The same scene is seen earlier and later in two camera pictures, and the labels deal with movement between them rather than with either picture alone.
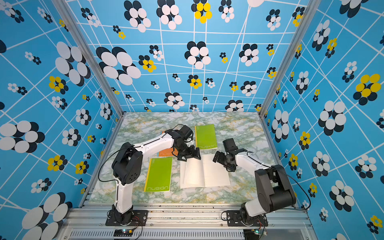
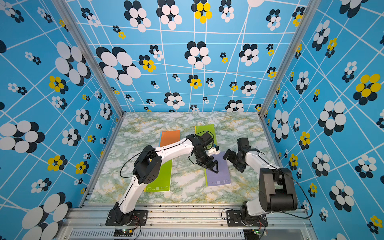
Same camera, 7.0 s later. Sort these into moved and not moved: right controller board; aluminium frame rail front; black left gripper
Moved: black left gripper
Not moved: aluminium frame rail front; right controller board
